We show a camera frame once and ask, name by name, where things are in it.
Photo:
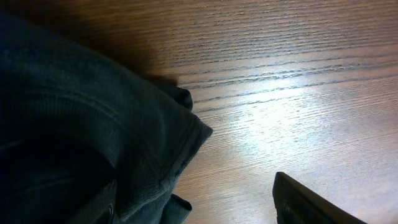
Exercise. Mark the dark green t-shirt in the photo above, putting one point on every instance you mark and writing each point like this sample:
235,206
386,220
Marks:
85,140

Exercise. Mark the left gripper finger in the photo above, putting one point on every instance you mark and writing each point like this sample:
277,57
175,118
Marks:
297,204

